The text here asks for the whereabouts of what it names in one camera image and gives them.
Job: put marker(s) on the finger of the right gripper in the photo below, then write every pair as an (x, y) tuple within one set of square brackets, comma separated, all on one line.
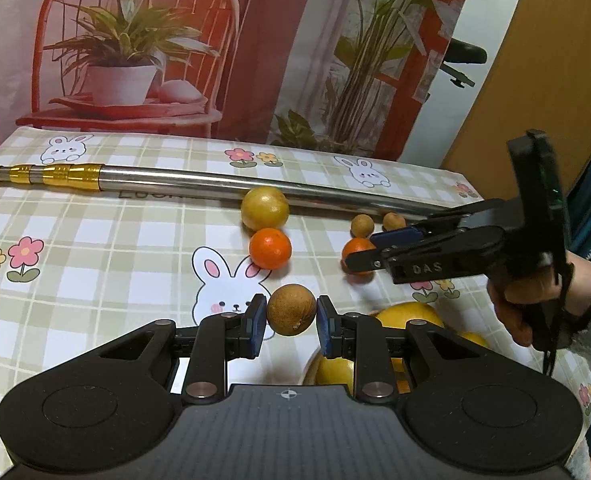
[(371, 260), (397, 238)]

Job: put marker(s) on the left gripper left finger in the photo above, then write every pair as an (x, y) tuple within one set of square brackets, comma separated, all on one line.
[(217, 340)]

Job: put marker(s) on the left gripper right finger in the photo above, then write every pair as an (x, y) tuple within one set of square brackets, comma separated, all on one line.
[(358, 338)]

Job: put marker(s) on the brown longan fruit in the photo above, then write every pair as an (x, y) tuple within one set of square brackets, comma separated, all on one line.
[(392, 221), (291, 309), (362, 226)]

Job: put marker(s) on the large yellow lemon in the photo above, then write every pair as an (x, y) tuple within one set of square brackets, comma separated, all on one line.
[(399, 315)]

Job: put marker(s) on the yellow-green plum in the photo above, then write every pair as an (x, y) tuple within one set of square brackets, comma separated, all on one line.
[(475, 338), (264, 207)]

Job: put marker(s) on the person right hand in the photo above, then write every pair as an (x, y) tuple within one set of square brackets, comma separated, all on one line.
[(537, 288)]

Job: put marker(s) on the cream round plate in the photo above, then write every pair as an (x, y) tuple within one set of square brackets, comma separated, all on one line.
[(310, 372)]

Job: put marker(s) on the wooden board panel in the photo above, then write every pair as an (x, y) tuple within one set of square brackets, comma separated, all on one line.
[(541, 79)]

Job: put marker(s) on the checkered bunny tablecloth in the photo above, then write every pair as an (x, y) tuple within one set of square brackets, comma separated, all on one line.
[(80, 269)]

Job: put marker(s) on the printed room backdrop cloth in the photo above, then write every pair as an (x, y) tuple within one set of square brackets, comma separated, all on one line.
[(341, 76)]

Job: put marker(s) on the black exercise bike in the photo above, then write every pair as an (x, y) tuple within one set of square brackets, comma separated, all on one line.
[(460, 62)]

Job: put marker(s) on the telescopic metal pole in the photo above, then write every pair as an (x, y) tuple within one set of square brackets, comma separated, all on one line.
[(196, 184)]

